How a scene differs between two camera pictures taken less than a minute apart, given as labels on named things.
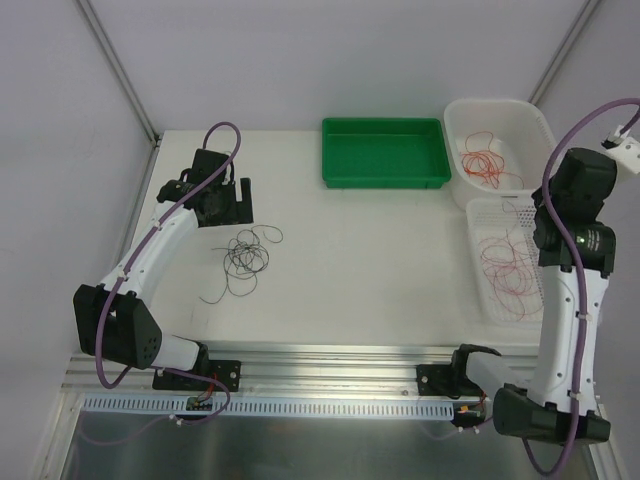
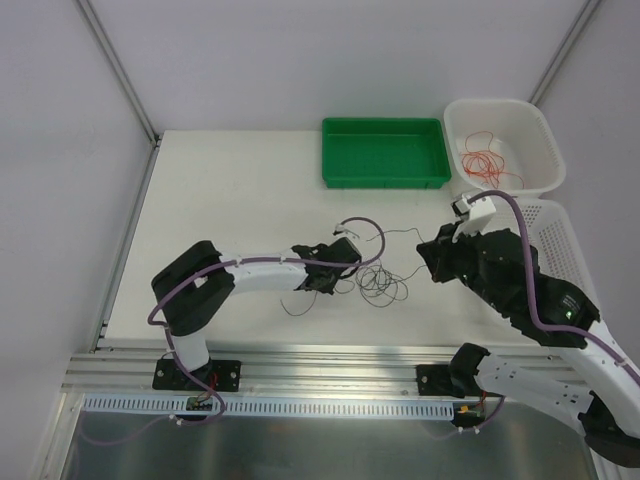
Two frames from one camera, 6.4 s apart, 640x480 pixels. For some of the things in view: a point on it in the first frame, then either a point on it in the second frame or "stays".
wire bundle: (245, 257) -> (375, 280)
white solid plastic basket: (496, 148) stays
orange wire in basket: (478, 160) stays
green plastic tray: (384, 153) stays
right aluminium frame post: (586, 9) stays
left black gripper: (240, 211) -> (342, 255)
